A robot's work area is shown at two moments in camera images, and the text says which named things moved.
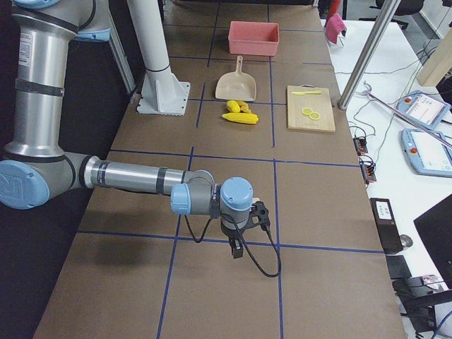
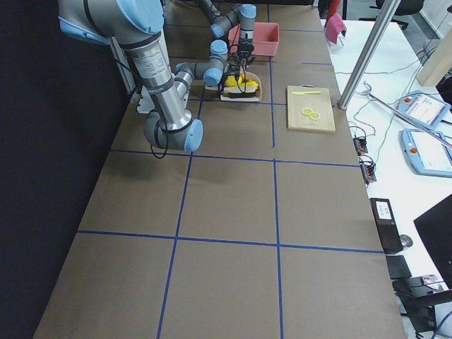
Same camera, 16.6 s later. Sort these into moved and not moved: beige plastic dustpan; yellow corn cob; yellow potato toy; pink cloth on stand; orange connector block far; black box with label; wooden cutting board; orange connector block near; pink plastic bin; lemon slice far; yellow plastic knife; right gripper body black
Moved: beige plastic dustpan; yellow potato toy; yellow corn cob; right gripper body black
Not moved: lemon slice far; black box with label; wooden cutting board; orange connector block near; orange connector block far; yellow plastic knife; pink cloth on stand; pink plastic bin
